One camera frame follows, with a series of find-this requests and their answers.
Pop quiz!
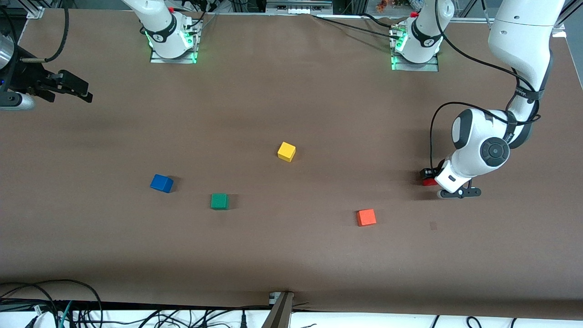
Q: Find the black cable bundle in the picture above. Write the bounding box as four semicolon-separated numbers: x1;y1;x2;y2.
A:
75;305;274;328

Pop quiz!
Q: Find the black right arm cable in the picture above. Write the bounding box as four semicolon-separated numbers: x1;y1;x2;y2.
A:
20;0;70;63

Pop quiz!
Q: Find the brown table cover sheet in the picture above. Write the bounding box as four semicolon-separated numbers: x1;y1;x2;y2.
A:
0;9;583;319

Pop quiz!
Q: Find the yellow wooden block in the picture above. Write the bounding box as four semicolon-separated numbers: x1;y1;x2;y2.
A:
277;142;297;163

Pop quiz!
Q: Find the black looped floor cable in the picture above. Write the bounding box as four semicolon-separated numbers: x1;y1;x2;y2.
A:
0;285;61;328
0;279;104;328

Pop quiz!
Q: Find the blue wooden block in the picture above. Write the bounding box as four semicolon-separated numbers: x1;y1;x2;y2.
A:
150;174;174;193

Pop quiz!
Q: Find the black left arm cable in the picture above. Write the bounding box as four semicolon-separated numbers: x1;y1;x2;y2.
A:
430;0;542;173

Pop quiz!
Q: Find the black base cable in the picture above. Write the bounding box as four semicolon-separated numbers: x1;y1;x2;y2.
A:
184;0;220;32

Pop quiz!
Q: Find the grey metal camera mount bar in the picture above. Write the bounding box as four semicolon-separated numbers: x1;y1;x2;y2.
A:
261;291;295;328

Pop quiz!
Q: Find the black cable on table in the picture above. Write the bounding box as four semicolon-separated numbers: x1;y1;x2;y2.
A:
313;15;394;37
360;13;398;29

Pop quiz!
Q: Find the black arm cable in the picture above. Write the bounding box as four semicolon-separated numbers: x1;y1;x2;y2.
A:
430;0;542;173
20;0;70;63

